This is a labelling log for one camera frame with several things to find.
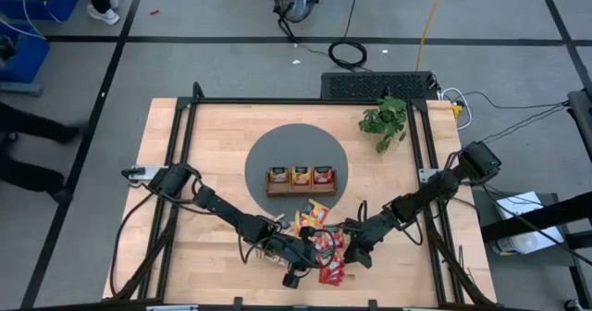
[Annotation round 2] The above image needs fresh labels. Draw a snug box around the black aluminium table frame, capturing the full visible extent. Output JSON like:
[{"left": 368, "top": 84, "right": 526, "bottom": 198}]
[{"left": 110, "top": 81, "right": 499, "bottom": 308}]

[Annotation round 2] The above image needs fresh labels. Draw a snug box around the thin black cable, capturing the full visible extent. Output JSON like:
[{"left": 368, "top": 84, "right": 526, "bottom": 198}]
[{"left": 462, "top": 90, "right": 571, "bottom": 148}]

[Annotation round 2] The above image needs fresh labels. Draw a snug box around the round grey woven placemat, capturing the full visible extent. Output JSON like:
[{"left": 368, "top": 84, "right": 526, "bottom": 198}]
[{"left": 243, "top": 123, "right": 350, "bottom": 220}]

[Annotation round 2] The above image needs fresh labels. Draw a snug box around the coiled black cable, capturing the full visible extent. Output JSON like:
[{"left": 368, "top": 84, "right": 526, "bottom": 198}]
[{"left": 327, "top": 0, "right": 370, "bottom": 70}]

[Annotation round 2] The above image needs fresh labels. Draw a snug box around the yellow cable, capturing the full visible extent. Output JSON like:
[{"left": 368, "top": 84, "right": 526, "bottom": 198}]
[{"left": 414, "top": 0, "right": 450, "bottom": 71}]

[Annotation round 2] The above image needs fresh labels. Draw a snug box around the wooden tea caddy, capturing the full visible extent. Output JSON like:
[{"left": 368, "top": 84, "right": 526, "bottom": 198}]
[{"left": 265, "top": 164, "right": 339, "bottom": 198}]

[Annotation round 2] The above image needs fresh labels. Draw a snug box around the silver aluminium bar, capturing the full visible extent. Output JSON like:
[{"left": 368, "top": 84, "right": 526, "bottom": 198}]
[{"left": 145, "top": 304, "right": 200, "bottom": 311}]

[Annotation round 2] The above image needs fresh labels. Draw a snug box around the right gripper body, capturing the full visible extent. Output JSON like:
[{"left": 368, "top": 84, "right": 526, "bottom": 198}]
[{"left": 363, "top": 208, "right": 399, "bottom": 250}]

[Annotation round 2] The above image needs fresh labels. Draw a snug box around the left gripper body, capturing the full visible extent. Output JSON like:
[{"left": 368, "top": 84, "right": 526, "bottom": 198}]
[{"left": 267, "top": 236, "right": 302, "bottom": 270}]

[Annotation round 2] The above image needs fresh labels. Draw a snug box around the orange mango tea packet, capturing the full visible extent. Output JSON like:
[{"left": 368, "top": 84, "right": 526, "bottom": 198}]
[
  {"left": 290, "top": 165, "right": 313, "bottom": 186},
  {"left": 306, "top": 198, "right": 331, "bottom": 225},
  {"left": 293, "top": 210, "right": 320, "bottom": 232}
]

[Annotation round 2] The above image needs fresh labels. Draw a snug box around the green potted plant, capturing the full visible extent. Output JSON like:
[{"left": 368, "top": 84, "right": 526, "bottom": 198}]
[{"left": 358, "top": 95, "right": 409, "bottom": 155}]

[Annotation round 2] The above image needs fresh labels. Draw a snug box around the grey side table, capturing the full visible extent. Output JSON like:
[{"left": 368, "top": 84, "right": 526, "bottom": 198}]
[{"left": 471, "top": 189, "right": 579, "bottom": 269}]

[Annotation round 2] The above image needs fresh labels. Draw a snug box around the white cable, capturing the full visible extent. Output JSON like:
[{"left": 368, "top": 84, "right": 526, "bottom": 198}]
[{"left": 438, "top": 87, "right": 474, "bottom": 131}]

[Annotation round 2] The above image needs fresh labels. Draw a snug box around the black computer case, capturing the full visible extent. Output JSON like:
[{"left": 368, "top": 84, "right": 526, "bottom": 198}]
[{"left": 319, "top": 70, "right": 441, "bottom": 102}]

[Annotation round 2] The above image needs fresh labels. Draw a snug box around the black floor fan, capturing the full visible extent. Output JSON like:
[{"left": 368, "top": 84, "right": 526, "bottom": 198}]
[{"left": 269, "top": 0, "right": 324, "bottom": 24}]

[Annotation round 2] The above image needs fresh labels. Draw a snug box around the blue plastic bin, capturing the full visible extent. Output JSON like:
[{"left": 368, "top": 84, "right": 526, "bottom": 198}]
[
  {"left": 0, "top": 0, "right": 80, "bottom": 23},
  {"left": 0, "top": 22, "right": 51, "bottom": 97}
]

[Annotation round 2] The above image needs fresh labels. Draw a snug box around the white paper sheet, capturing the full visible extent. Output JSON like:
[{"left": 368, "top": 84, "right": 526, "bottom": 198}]
[{"left": 493, "top": 191, "right": 566, "bottom": 257}]

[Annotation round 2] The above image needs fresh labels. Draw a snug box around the black metal beam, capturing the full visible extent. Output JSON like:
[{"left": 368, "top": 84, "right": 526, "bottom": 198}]
[{"left": 480, "top": 203, "right": 592, "bottom": 252}]

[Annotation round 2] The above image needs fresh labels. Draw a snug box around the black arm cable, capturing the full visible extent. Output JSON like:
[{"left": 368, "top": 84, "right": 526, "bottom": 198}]
[{"left": 110, "top": 191, "right": 158, "bottom": 298}]

